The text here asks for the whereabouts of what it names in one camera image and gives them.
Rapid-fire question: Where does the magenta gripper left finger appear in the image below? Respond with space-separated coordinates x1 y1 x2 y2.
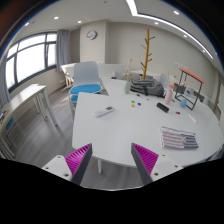
65 144 92 185

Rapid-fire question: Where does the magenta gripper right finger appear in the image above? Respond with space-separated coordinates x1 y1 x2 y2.
131 143 159 185

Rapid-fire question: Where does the striped folded towel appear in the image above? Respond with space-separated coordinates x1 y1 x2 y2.
160 127 198 150

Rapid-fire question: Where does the black rectangular case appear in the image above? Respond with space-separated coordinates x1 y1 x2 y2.
156 103 169 113

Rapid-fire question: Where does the white remote control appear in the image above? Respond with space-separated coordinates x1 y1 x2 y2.
94 106 115 117

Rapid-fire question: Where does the white marker pen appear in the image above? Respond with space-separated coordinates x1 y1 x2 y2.
189 114 197 123

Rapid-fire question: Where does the black pen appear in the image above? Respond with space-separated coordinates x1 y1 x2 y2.
136 94 149 101

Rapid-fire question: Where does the pink bottle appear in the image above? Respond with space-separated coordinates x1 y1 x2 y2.
164 83 174 104

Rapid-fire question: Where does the blue egg-shaped object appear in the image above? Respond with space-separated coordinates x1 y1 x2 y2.
180 98 187 108

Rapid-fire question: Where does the grey backpack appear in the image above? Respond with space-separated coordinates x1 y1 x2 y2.
130 79 164 97

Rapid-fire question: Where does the pale green vase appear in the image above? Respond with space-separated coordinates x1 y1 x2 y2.
124 81 131 94

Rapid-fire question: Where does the white side desk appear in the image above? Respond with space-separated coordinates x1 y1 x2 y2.
0 84 57 160

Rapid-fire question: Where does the black rack orange top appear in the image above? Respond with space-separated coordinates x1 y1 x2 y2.
174 68 204 110

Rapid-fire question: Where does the white chair blue cushion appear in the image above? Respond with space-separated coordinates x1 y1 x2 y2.
68 61 102 114

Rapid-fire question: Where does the yellow wooden coat stand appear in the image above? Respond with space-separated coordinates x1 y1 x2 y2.
140 28 155 80

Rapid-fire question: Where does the grey curtain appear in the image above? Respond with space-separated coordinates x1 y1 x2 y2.
56 30 70 72

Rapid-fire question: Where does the round wall clock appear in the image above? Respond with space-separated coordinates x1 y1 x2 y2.
86 30 97 40

